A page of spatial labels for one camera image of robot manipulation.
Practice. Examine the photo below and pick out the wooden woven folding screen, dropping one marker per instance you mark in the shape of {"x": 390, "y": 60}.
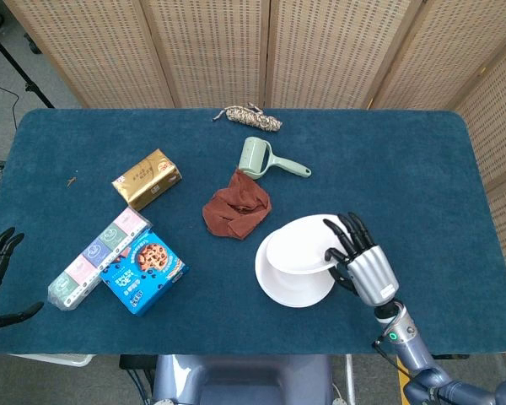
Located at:
{"x": 320, "y": 50}

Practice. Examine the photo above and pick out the brown crumpled cloth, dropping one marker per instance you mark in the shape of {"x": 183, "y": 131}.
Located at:
{"x": 238, "y": 208}

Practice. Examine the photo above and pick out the gold tissue pack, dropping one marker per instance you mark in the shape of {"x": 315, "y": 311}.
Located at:
{"x": 147, "y": 179}

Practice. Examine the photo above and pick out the blue cookie box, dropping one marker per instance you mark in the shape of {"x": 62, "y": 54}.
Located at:
{"x": 142, "y": 272}

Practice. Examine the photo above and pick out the pale green lint roller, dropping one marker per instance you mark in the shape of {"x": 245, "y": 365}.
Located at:
{"x": 257, "y": 159}

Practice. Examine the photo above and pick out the small brown twig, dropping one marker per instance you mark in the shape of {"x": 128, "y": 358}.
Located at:
{"x": 71, "y": 181}

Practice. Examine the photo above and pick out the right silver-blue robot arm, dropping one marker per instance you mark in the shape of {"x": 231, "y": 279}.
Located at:
{"x": 421, "y": 363}

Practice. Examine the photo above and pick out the pastel tissue multipack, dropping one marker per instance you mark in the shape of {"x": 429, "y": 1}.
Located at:
{"x": 95, "y": 253}

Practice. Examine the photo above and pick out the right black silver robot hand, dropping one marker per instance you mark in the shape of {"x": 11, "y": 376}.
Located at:
{"x": 371, "y": 274}

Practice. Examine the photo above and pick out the dark blue table mat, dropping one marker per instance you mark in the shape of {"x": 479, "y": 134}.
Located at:
{"x": 362, "y": 139}

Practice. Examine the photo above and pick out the metal table leg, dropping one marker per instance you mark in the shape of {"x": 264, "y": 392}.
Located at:
{"x": 350, "y": 379}

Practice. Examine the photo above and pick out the white round plate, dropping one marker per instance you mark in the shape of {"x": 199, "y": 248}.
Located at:
{"x": 295, "y": 291}
{"x": 299, "y": 244}

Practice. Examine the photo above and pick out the lavender robot torso base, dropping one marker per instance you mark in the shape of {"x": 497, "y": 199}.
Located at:
{"x": 244, "y": 379}

